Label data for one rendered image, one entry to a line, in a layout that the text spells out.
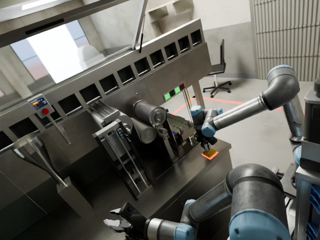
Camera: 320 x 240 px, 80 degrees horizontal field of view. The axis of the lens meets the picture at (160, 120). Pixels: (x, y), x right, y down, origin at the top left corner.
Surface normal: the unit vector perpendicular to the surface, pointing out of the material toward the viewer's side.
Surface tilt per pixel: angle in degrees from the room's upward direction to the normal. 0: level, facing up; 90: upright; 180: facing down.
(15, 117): 90
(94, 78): 90
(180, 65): 90
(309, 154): 90
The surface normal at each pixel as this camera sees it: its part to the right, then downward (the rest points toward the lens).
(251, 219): -0.50, -0.75
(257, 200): -0.25, -0.81
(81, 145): 0.55, 0.26
